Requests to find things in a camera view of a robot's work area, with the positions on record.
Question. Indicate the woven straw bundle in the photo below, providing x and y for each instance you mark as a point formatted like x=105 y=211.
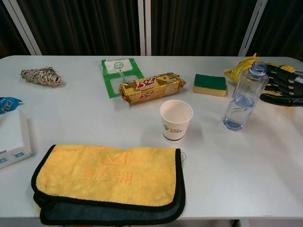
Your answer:
x=40 y=76

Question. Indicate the gold biscuit packet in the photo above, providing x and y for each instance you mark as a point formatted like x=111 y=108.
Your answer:
x=151 y=88

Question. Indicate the white slanted frame post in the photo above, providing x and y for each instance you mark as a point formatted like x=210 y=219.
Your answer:
x=23 y=26
x=253 y=26

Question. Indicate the yellow black-edged microfiber cloth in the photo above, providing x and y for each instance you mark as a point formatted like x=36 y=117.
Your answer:
x=106 y=177

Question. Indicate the black pleated curtain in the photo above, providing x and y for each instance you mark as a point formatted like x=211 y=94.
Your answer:
x=82 y=23

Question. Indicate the green yellow sponge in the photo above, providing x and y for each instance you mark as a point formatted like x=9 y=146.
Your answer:
x=209 y=82

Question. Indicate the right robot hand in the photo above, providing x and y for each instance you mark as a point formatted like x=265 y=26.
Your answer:
x=287 y=82

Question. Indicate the white upright frame post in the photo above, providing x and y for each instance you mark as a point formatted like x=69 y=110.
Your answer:
x=144 y=26

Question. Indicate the white cardboard box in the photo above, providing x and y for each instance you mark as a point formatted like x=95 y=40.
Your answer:
x=11 y=134

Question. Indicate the white paper cup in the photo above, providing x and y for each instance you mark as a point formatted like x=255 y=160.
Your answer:
x=176 y=125

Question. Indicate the green white plastic pouch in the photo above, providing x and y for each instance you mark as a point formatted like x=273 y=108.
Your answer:
x=112 y=82

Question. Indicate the yellow snack bag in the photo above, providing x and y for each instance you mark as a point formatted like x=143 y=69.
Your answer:
x=239 y=71

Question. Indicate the blue snack wrapper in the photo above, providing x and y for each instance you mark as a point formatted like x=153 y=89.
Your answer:
x=8 y=104

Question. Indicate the transparent plastic water bottle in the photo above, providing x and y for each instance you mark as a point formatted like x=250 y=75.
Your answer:
x=246 y=94

